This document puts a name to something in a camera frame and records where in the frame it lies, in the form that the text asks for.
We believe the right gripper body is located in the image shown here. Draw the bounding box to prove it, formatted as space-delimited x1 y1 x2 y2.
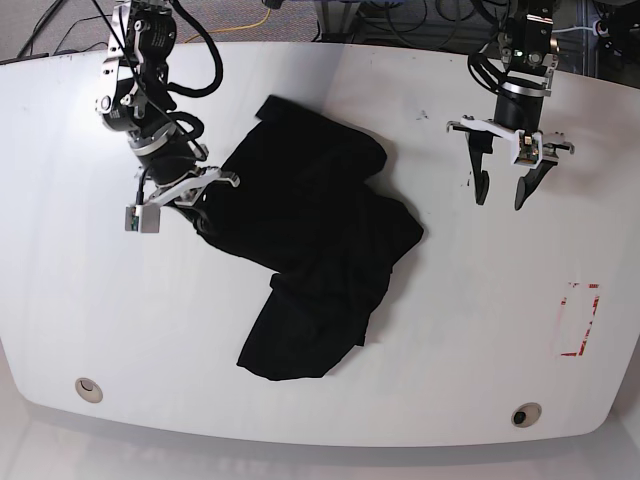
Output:
130 137 240 210

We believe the red tape rectangle marking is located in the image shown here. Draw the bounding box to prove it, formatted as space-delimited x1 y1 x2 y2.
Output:
553 282 600 358

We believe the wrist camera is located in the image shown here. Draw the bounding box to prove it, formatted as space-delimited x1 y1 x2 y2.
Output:
125 204 161 234
511 130 543 168

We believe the black t-shirt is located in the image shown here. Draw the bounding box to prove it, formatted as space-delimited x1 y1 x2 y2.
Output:
202 96 424 381

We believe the right table cable grommet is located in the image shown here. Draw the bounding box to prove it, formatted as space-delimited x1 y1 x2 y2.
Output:
511 402 542 429

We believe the left table cable grommet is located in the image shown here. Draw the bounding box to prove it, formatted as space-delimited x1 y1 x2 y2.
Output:
75 378 103 404

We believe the white cable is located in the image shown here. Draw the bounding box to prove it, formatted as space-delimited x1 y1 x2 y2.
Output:
554 22 599 36

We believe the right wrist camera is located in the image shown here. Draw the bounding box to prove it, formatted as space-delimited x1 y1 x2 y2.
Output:
125 204 161 234

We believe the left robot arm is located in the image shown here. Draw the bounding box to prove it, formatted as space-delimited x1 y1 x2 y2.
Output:
446 1 575 210

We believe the table cable grommet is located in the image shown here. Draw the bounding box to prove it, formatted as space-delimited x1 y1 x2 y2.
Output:
75 378 103 404
511 402 542 429

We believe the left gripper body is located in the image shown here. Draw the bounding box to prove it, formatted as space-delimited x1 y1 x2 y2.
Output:
446 94 575 165

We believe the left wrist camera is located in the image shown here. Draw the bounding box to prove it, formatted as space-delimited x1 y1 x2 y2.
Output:
511 130 543 168

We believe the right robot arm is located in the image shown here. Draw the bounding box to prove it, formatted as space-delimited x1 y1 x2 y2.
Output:
95 1 240 233

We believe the yellow cable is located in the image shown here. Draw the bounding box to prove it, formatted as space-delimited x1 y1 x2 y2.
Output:
184 4 274 45

